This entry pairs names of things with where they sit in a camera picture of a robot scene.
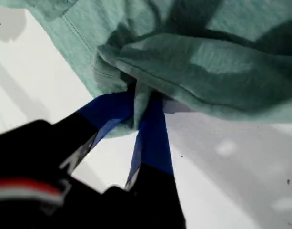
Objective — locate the pale green T-shirt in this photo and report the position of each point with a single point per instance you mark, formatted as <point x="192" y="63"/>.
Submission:
<point x="184" y="71"/>

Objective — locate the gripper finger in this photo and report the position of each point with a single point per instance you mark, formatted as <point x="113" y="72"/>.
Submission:
<point x="155" y="148"/>
<point x="105" y="109"/>

